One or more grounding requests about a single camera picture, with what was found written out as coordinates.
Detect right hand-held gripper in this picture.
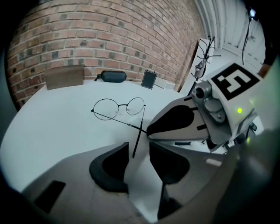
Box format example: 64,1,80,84
146,63,261,153

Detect eyeglasses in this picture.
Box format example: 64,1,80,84
91,97,147,158

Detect grey hanging bag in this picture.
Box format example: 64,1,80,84
194,61,206,78

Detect black pen holder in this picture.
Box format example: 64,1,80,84
141,69,158,90

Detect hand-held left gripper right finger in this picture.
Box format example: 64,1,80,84
148,141,227,221

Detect black coat rack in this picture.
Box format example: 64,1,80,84
190,36,221,95

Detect bundle of white ceiling pipes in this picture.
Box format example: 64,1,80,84
194,0,226,49

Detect black glasses case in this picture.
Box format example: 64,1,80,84
94,70,127,83

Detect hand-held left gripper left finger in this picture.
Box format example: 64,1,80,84
21,141,149,224

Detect white box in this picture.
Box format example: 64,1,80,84
154,77,175,90

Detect brown box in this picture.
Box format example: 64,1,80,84
45,65,85,91

